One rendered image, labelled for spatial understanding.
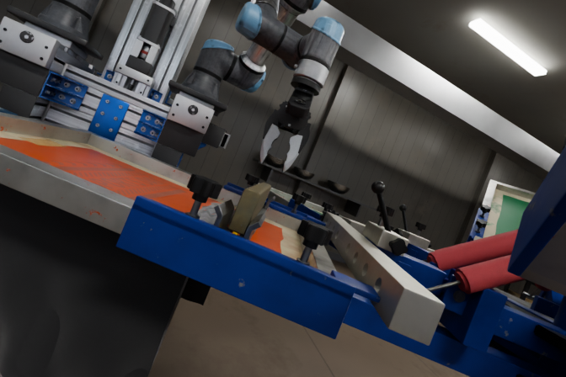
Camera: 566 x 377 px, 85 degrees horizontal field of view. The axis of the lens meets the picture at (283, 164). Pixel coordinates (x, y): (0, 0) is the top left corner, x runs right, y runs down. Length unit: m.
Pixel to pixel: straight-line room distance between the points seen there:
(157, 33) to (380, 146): 4.85
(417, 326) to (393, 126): 5.59
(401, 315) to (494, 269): 0.38
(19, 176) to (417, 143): 6.07
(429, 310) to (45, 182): 0.50
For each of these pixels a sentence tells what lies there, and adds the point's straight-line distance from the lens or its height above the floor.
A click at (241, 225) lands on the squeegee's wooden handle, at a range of 0.53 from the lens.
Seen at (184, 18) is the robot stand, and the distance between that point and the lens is 1.51.
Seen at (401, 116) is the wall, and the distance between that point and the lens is 6.04.
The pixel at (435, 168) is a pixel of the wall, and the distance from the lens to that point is 6.63.
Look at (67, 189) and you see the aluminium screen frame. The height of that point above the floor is 0.98.
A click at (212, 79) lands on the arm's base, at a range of 1.27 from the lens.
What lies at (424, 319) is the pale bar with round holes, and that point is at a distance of 0.41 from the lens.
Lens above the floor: 1.11
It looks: 1 degrees up
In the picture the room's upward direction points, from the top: 22 degrees clockwise
